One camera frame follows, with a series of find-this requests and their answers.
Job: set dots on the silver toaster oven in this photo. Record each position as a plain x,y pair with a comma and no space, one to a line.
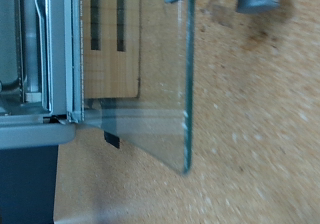
56,50

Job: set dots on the black foam pad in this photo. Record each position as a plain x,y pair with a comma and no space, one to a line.
112,140

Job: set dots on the wooden slatted crate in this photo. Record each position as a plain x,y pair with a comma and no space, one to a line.
106,70

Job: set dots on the dark grey backdrop curtain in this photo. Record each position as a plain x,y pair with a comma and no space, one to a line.
26,184

